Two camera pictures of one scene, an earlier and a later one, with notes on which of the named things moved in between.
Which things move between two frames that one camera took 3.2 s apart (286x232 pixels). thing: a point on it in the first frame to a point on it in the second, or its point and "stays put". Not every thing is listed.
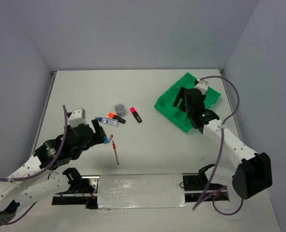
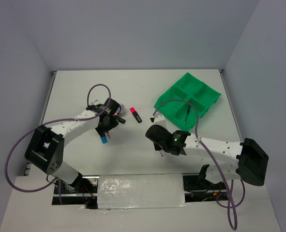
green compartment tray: x=176 y=114 stays put
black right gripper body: x=181 y=95 to x=158 y=147
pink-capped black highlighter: x=134 y=112 stays put
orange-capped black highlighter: x=112 y=115 stays put
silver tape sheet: x=117 y=191 stays put
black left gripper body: x=92 y=141 to x=112 y=123
